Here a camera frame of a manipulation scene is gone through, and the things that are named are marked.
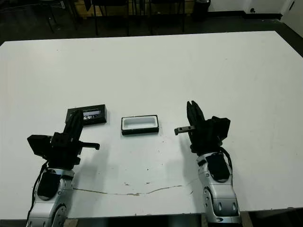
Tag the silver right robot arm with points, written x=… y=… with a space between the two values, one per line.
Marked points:
x=225 y=196

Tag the black box base white insert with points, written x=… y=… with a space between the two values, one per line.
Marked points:
x=139 y=123

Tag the white power strip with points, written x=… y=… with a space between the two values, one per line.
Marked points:
x=62 y=4

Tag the black printed box lid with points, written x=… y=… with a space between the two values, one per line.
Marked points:
x=97 y=113

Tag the chair with thin black legs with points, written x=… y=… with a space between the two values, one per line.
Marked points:
x=51 y=21

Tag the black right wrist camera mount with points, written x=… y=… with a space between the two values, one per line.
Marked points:
x=222 y=127

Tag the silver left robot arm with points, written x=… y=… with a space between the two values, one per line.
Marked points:
x=64 y=186

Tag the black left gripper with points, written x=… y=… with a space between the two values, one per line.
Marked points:
x=64 y=153

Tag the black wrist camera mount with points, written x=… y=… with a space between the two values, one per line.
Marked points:
x=39 y=145
x=222 y=127

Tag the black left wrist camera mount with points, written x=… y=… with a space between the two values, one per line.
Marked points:
x=39 y=145

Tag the black office chair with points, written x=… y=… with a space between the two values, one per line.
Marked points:
x=109 y=2
x=165 y=1

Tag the black waste bin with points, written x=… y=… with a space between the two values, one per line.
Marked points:
x=201 y=9

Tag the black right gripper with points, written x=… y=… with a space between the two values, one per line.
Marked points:
x=206 y=139

